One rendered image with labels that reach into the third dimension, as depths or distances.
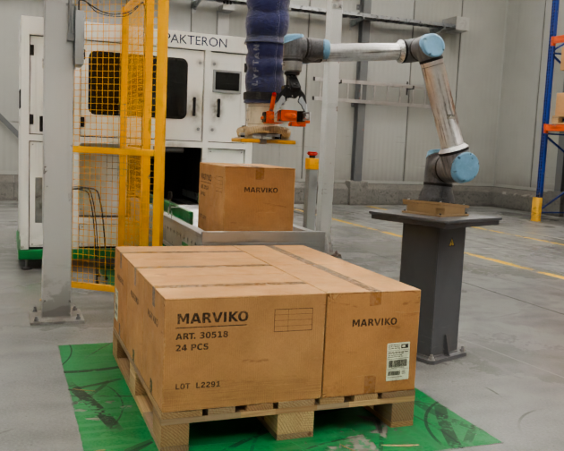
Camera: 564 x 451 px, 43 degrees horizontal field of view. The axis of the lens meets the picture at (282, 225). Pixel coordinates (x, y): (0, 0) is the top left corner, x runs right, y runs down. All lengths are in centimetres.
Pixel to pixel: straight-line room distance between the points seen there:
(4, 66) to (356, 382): 1030
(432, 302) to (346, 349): 112
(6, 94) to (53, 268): 821
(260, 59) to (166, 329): 181
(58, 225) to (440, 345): 224
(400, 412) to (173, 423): 90
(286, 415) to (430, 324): 131
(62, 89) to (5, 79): 812
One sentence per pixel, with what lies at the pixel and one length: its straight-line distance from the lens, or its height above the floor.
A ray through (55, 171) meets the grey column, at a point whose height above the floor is 87.
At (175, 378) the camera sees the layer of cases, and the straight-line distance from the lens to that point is 255.
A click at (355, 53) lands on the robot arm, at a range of 360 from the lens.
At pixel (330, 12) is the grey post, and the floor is 234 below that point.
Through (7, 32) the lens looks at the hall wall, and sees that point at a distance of 1250.
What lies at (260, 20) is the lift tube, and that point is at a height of 171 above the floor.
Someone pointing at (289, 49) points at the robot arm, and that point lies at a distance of 335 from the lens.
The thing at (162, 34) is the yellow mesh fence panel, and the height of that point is 169.
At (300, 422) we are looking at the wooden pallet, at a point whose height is 6.
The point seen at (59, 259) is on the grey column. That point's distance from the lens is 437.
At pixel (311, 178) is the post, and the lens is 453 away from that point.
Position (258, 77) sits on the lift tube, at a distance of 384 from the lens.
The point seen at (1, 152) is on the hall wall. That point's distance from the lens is 1240.
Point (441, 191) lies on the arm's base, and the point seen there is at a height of 88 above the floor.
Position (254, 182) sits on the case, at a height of 87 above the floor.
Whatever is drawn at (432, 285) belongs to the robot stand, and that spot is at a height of 40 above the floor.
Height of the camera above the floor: 107
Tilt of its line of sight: 6 degrees down
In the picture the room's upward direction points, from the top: 3 degrees clockwise
